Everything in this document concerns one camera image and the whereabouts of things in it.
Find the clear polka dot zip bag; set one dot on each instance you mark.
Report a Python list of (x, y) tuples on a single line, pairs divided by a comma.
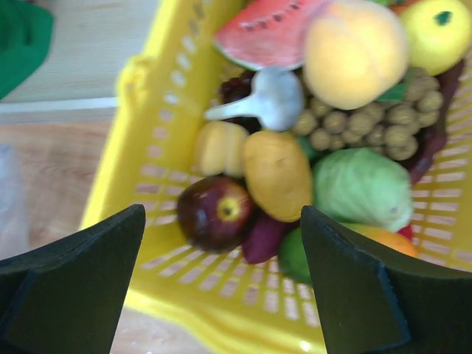
[(14, 223)]

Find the green cabbage toy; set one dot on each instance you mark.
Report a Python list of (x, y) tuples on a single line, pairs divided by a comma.
[(358, 185)]

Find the small yellow pumpkin toy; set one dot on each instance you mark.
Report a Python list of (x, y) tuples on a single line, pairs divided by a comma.
[(219, 149)]

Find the green lime toy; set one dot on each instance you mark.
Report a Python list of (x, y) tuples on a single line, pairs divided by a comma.
[(292, 260)]

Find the yellow plastic basket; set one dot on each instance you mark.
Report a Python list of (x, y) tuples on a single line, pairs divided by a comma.
[(234, 306)]

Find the yellow lemon toy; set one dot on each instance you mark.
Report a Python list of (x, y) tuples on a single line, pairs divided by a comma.
[(439, 34)]

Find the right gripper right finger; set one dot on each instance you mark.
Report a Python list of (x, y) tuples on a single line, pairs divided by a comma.
[(373, 299)]

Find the white garlic toy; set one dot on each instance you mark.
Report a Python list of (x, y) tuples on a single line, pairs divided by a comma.
[(276, 100)]

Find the purple sweet potato toy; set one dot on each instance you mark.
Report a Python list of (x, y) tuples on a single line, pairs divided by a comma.
[(265, 237)]

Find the watermelon slice toy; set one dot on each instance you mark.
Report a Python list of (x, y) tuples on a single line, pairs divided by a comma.
[(268, 33)]

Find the orange mango toy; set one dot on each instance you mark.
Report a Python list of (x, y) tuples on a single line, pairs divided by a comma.
[(387, 238)]

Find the green tank top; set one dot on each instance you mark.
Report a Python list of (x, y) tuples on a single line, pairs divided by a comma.
[(26, 34)]

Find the orange peach toy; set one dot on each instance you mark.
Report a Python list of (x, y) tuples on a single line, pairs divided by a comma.
[(354, 51)]

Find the red apple toy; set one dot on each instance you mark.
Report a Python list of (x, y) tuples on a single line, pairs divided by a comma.
[(215, 213)]

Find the wooden clothes rack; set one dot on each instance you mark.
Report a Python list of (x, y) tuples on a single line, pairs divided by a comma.
[(91, 42)]

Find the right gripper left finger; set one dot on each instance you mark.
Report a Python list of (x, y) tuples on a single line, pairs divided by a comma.
[(67, 296)]

